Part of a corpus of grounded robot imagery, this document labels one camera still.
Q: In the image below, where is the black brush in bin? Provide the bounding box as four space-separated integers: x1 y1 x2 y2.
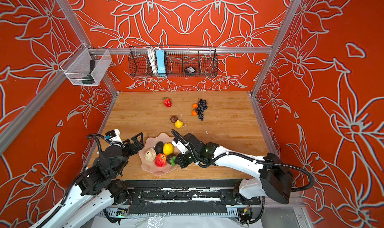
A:
82 59 96 84

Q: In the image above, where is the yellow fake lemon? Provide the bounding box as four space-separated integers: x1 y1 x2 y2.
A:
163 143 174 156

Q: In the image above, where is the red fake strawberry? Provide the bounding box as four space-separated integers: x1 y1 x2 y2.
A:
163 97 172 107

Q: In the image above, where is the white cable bundle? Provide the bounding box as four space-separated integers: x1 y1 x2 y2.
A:
147 47 158 75

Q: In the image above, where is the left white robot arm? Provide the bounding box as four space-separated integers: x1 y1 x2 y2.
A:
33 129 144 228

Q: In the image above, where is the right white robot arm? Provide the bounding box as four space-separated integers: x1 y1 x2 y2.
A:
171 130 315 205

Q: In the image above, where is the dark fake grape bunch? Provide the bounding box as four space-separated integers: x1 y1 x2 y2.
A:
196 99 208 121

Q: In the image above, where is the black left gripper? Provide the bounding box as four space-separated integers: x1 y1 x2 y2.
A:
113 132 145 177

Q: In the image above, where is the light blue box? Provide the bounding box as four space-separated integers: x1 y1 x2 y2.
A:
156 49 166 76

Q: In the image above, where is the white fake garlic bulb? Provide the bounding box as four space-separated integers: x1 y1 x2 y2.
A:
144 148 157 162

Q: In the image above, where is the red fake apple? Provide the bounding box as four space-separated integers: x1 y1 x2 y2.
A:
155 154 168 168

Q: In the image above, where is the pink scalloped fruit bowl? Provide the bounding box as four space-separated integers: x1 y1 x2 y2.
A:
139 133 180 177

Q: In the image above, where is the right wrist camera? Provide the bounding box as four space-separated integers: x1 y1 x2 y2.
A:
172 138 188 154

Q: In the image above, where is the dark fake avocado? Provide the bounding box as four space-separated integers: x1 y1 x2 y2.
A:
154 142 164 155

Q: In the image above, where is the yellow fake pear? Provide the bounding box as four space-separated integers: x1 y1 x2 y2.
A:
174 120 184 129

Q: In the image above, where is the dark purple fake mangosteen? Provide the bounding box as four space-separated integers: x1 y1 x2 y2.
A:
167 154 177 166

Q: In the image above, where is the clear plastic wall bin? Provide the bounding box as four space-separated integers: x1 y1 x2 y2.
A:
60 48 112 86

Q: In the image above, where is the black wire wall basket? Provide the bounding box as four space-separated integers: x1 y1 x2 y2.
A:
128 45 219 78

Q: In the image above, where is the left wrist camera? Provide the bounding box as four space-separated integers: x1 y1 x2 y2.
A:
105 129 123 144

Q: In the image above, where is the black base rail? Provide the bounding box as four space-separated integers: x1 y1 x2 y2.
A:
108 179 261 219

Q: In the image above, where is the brown fake passion fruit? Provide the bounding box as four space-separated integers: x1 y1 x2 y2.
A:
170 116 178 123

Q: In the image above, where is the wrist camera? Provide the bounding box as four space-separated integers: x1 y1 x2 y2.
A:
105 129 123 144
172 138 188 154

